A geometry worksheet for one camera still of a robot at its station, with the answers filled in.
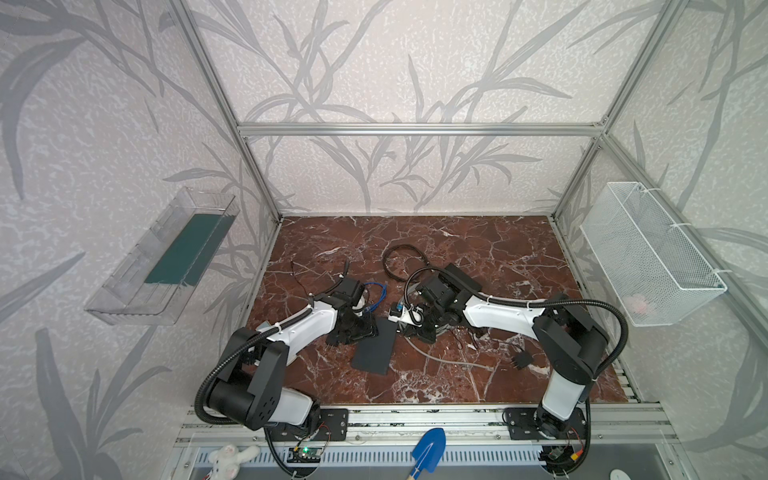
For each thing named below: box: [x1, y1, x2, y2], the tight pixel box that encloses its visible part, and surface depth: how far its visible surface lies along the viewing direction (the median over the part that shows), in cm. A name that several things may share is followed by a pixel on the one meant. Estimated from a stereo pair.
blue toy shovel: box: [407, 428, 447, 480], surface depth 72 cm
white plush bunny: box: [208, 444, 260, 480], surface depth 68 cm
